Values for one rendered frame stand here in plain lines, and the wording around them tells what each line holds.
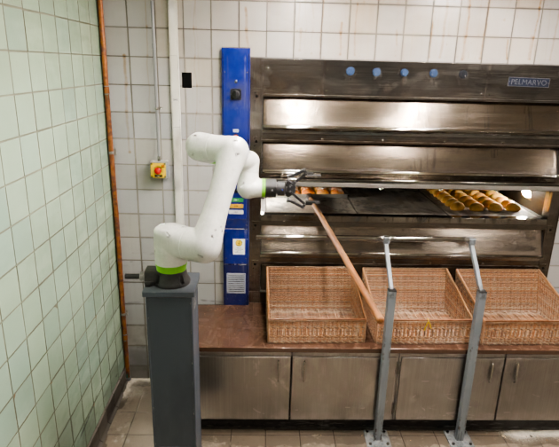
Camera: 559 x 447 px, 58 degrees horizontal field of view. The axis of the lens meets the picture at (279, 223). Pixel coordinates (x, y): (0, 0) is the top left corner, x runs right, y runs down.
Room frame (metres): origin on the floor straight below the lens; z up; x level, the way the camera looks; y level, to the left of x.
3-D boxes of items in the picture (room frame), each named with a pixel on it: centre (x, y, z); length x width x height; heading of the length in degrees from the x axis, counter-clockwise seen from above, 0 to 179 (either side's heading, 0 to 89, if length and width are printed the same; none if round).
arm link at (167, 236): (1.93, 0.43, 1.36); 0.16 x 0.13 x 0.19; 64
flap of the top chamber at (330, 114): (3.05, -0.78, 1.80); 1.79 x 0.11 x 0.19; 92
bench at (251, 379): (2.76, -0.68, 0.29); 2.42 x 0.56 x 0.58; 92
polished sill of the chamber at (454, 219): (3.07, -0.78, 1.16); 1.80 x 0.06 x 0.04; 92
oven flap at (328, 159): (3.05, -0.78, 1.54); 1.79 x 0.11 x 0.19; 92
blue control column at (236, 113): (3.94, 0.30, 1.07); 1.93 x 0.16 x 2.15; 2
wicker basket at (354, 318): (2.76, -0.21, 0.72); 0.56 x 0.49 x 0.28; 93
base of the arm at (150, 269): (1.93, 0.49, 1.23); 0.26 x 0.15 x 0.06; 93
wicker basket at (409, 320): (2.78, -0.82, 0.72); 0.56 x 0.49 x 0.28; 93
